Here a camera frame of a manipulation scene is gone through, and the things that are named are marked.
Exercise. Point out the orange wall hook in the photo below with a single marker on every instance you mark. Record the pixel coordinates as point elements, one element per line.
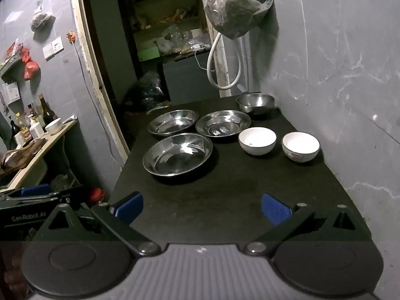
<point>72,36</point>

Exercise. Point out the white packet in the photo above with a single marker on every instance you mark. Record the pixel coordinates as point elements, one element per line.
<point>11,92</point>

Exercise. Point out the small hanging wall bag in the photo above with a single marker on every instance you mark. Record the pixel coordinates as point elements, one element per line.
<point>42,22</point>

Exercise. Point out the dark grey cabinet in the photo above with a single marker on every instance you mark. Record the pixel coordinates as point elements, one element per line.
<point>187,78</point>

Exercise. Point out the white wall switch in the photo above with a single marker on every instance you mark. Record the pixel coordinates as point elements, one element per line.
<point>53,48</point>

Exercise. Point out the black plastic bag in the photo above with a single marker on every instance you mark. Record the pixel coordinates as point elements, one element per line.
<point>150,87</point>

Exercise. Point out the large steel plate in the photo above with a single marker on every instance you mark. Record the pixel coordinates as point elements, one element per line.
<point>177,155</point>

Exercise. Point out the hanging clear plastic bag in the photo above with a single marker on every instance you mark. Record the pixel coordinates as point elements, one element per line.
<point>237,6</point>

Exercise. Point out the white bowl red print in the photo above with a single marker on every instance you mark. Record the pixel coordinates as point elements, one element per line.
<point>300,147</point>

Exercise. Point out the green box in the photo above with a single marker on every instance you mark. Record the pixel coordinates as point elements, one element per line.
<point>149,55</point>

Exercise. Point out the steel bowl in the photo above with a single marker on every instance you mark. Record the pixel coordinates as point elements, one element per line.
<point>254,103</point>

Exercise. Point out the wall shelf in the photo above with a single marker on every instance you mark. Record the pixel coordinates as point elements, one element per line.
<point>9,64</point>

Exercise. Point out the cluster of condiment bottles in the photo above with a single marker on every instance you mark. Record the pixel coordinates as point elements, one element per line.
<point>48,115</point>

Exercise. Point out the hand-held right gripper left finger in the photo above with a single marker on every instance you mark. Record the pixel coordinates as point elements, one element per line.
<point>129,208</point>

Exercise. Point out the small white counter bowl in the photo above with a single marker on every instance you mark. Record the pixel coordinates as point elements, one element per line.
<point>53,126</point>

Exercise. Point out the white bowl plain side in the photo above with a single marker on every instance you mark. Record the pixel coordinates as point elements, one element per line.
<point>257,140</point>

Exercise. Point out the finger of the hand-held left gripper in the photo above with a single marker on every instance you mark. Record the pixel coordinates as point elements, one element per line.
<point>34,190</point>

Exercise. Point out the cream door frame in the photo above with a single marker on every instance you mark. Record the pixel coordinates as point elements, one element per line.
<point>80,37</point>

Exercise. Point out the white spoon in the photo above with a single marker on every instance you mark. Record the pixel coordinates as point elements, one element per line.
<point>70,118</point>

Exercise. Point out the beige kitchen counter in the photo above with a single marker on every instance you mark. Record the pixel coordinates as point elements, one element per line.
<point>40,159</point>

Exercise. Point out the red plastic bag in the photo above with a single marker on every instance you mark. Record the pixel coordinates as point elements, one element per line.
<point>26,55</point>
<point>32,69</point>

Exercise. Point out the brown bundle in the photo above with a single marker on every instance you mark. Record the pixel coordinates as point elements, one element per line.
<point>18,157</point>

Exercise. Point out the red capped container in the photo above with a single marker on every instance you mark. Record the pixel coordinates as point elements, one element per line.
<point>96,193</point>

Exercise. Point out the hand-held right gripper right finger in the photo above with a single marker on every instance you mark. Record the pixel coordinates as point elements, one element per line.
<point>275,208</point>

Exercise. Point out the cluttered wooden shelf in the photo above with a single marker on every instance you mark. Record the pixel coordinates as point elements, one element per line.
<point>147,6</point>

